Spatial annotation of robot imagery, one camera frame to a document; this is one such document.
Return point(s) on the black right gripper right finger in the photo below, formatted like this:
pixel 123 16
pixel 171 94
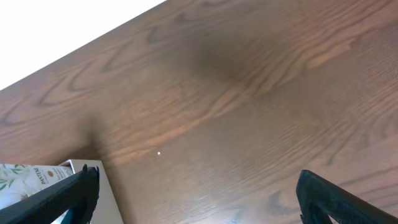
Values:
pixel 322 202

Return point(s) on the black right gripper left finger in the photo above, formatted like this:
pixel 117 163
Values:
pixel 76 196

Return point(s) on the white floral shampoo tube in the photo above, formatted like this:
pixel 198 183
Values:
pixel 19 181

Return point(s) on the white cardboard box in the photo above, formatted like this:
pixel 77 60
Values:
pixel 107 211

